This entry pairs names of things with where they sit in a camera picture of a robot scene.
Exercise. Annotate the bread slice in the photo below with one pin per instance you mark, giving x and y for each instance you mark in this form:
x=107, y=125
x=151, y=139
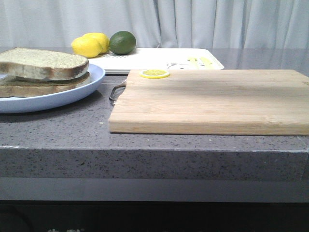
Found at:
x=13, y=86
x=42, y=64

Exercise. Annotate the light blue plate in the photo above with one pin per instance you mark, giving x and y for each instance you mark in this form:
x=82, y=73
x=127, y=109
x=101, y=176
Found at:
x=32, y=104

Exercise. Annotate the white rectangular tray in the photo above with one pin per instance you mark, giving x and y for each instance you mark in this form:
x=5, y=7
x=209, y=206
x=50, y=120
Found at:
x=154, y=58

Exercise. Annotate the lemon slice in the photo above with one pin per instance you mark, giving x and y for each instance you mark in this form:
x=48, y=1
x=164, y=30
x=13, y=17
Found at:
x=154, y=73

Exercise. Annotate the left yellow plastic utensil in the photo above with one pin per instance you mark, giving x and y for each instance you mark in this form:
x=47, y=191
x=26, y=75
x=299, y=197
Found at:
x=193, y=62

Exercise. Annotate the yellow plastic utensil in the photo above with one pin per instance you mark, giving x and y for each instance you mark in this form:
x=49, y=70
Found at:
x=207, y=63
x=193, y=62

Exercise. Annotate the right yellow plastic utensil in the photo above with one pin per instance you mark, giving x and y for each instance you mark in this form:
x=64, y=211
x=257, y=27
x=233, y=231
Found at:
x=207, y=63

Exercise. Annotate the green lime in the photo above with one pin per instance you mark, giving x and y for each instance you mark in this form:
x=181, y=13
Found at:
x=122, y=43

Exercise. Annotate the rear yellow lemon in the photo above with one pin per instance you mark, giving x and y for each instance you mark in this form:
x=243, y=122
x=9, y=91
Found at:
x=101, y=38

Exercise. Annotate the yellow lemon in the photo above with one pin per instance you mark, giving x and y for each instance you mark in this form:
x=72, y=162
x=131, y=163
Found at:
x=101, y=38
x=86, y=46

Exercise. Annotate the white curtain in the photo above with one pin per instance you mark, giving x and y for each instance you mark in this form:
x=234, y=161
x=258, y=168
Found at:
x=281, y=24

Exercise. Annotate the front yellow lemon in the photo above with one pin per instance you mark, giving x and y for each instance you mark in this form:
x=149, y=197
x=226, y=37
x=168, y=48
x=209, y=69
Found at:
x=86, y=46

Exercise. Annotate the wooden cutting board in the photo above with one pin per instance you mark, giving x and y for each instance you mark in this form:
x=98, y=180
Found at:
x=220, y=102

